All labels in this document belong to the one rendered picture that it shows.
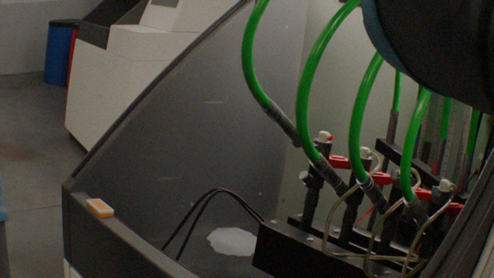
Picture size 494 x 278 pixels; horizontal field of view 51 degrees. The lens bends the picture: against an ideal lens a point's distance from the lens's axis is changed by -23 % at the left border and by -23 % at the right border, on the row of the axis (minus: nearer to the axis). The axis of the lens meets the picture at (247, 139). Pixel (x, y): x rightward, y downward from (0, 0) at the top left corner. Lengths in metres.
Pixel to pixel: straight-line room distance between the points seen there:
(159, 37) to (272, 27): 2.44
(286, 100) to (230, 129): 0.15
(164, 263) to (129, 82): 2.84
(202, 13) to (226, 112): 2.59
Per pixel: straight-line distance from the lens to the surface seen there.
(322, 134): 0.94
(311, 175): 0.94
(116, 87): 3.84
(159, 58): 3.71
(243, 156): 1.29
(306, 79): 0.75
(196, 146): 1.20
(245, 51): 0.79
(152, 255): 0.88
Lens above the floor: 1.33
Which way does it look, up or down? 14 degrees down
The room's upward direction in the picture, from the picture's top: 9 degrees clockwise
